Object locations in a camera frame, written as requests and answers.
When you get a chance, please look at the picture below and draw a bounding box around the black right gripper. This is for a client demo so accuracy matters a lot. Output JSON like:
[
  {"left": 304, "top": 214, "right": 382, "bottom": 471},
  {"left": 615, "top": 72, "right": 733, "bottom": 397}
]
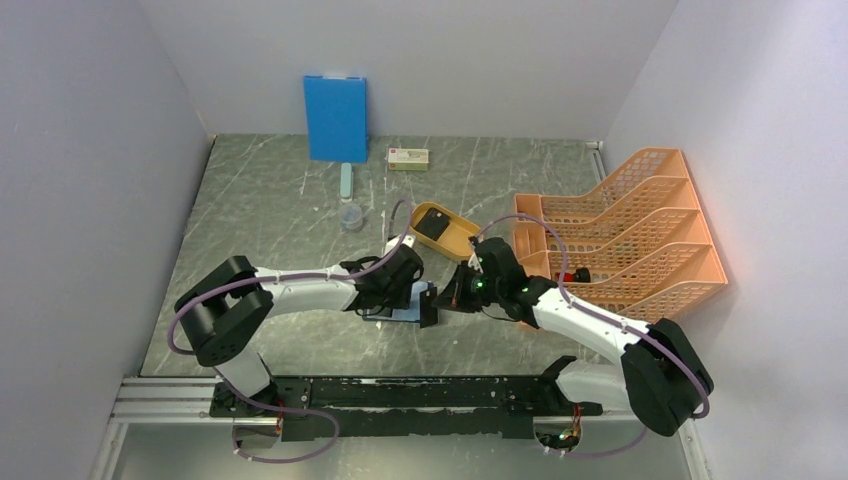
[{"left": 432, "top": 260, "right": 504, "bottom": 313}]

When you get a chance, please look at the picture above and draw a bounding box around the navy blue card holder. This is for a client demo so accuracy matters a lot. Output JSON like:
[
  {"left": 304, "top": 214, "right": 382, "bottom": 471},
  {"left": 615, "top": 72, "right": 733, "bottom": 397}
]
[{"left": 361, "top": 281, "right": 429, "bottom": 324}]

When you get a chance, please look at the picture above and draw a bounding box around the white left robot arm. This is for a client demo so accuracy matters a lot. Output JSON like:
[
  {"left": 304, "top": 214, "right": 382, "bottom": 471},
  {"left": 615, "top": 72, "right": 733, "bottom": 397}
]
[{"left": 169, "top": 244, "right": 423, "bottom": 416}]

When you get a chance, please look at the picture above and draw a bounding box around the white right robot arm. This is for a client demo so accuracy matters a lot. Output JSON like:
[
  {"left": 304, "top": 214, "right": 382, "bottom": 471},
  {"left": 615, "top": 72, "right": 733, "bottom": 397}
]
[{"left": 434, "top": 237, "right": 714, "bottom": 437}]

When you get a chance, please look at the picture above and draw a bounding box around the black VIP card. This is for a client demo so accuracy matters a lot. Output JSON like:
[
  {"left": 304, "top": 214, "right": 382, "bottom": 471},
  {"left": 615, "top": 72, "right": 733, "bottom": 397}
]
[{"left": 416, "top": 207, "right": 450, "bottom": 241}]

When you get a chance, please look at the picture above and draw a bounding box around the yellow oval tray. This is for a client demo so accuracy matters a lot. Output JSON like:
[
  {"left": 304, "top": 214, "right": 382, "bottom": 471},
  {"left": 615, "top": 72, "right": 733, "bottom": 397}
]
[{"left": 411, "top": 202, "right": 480, "bottom": 263}]

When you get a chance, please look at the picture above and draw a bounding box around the clear jar of paper clips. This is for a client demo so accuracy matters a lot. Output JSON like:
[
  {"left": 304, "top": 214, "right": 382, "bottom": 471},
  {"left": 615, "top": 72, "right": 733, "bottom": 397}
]
[{"left": 338, "top": 203, "right": 364, "bottom": 232}]

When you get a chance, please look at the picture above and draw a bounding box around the light blue stapler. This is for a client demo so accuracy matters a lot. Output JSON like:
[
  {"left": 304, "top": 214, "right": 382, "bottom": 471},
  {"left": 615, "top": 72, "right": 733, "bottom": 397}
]
[{"left": 339, "top": 163, "right": 353, "bottom": 202}]

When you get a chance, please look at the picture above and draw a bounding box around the green and white small box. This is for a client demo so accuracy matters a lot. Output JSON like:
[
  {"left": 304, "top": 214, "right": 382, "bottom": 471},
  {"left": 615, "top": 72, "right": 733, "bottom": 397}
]
[{"left": 386, "top": 148, "right": 430, "bottom": 171}]

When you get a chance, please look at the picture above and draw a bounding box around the red and black object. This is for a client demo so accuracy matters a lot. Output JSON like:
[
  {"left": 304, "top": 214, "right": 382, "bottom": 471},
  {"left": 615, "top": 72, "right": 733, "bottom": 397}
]
[{"left": 563, "top": 267, "right": 592, "bottom": 283}]

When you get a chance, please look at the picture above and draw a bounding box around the blue upright folder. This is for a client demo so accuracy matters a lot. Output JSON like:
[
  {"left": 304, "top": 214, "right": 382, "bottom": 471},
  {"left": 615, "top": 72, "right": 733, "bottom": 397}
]
[{"left": 302, "top": 75, "right": 367, "bottom": 163}]

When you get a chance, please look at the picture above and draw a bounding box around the orange plastic file organizer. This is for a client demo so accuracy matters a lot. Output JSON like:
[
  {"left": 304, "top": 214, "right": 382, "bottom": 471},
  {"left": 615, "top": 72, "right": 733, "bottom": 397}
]
[{"left": 512, "top": 147, "right": 728, "bottom": 322}]

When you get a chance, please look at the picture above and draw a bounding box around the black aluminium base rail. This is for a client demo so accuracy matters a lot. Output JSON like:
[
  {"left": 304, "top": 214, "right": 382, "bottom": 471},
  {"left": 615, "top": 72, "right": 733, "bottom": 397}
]
[{"left": 109, "top": 374, "right": 694, "bottom": 443}]

